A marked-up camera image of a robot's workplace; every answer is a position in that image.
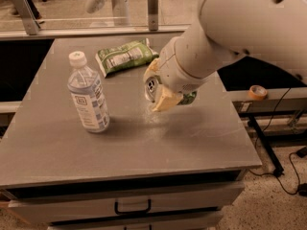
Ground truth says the black power cable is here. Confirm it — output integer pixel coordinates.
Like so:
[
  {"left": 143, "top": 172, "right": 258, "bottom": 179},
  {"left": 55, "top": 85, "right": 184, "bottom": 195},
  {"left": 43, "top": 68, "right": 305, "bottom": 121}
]
[{"left": 248, "top": 87, "right": 307, "bottom": 197}]

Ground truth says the green chip bag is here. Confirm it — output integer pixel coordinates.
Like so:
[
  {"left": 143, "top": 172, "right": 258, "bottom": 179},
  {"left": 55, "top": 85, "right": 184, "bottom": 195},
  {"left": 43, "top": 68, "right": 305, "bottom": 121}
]
[{"left": 95, "top": 38, "right": 159, "bottom": 77}]

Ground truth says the left metal railing post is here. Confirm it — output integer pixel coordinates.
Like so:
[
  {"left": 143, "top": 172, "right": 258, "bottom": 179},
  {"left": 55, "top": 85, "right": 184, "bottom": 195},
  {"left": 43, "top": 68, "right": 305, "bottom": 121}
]
[{"left": 12, "top": 0, "right": 40, "bottom": 35}]

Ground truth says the metal railing post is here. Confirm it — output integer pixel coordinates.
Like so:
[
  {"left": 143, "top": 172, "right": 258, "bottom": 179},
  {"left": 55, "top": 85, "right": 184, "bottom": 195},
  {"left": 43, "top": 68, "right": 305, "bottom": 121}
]
[
  {"left": 148, "top": 0, "right": 158, "bottom": 31},
  {"left": 12, "top": 0, "right": 40, "bottom": 35}
]

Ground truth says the clear plastic water bottle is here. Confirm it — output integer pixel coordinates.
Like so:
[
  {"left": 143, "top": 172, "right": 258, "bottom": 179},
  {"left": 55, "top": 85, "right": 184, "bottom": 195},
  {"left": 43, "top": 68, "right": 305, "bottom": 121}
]
[{"left": 67, "top": 51, "right": 110, "bottom": 133}]

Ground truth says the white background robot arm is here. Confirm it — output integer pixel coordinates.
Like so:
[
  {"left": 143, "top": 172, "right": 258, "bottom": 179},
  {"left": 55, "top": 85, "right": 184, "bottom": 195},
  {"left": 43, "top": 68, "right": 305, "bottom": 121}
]
[{"left": 85, "top": 0, "right": 131, "bottom": 28}]

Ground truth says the green soda can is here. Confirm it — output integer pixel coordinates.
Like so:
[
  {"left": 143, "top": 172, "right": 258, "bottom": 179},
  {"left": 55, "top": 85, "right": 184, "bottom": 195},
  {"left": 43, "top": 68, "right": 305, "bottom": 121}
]
[{"left": 143, "top": 75, "right": 198, "bottom": 106}]

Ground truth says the black metal table leg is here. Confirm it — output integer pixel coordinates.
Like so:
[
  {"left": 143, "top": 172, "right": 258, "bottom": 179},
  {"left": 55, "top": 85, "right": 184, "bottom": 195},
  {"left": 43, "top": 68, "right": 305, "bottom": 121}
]
[{"left": 248, "top": 115, "right": 284, "bottom": 177}]

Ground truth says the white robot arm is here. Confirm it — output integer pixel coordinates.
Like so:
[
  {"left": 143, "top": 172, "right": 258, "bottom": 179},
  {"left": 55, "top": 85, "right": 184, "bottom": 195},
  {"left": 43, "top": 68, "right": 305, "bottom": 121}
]
[{"left": 143, "top": 0, "right": 307, "bottom": 112}]

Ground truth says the lower grey drawer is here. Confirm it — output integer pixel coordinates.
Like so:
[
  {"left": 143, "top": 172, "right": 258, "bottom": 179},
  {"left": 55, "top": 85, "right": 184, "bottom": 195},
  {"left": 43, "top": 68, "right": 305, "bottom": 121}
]
[{"left": 47, "top": 211, "right": 223, "bottom": 230}]

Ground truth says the middle metal railing post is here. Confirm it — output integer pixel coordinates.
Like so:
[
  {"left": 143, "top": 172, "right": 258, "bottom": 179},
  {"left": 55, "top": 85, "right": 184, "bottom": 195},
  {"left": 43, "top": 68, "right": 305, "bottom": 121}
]
[{"left": 148, "top": 0, "right": 158, "bottom": 31}]

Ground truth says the roll of orange tape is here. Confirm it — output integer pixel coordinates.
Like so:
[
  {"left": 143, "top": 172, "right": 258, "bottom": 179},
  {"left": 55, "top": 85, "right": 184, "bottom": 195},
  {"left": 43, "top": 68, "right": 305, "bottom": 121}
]
[{"left": 248, "top": 85, "right": 268, "bottom": 101}]

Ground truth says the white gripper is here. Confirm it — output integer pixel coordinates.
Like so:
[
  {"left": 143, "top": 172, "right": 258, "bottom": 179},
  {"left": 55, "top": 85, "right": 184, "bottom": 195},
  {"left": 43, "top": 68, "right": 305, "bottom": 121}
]
[{"left": 143, "top": 36, "right": 210, "bottom": 112}]

